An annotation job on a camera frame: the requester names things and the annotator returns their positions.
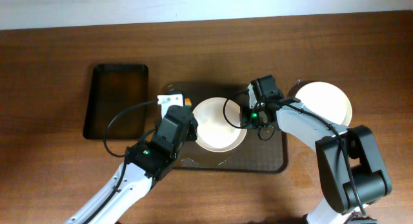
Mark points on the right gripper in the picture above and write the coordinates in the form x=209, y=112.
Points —
x=246, y=119

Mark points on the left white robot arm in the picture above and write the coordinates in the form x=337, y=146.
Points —
x=144, y=164

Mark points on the white plate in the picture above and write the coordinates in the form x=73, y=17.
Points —
x=326, y=100
x=214, y=133

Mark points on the small dark water tray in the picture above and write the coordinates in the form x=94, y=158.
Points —
x=114, y=88

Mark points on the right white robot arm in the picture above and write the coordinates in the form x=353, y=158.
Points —
x=351, y=169

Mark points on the orange green scrub sponge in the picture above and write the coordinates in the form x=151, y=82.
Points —
x=188, y=102

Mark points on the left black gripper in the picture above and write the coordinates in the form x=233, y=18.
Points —
x=186, y=117

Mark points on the large brown serving tray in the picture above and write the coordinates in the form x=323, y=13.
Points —
x=252, y=155

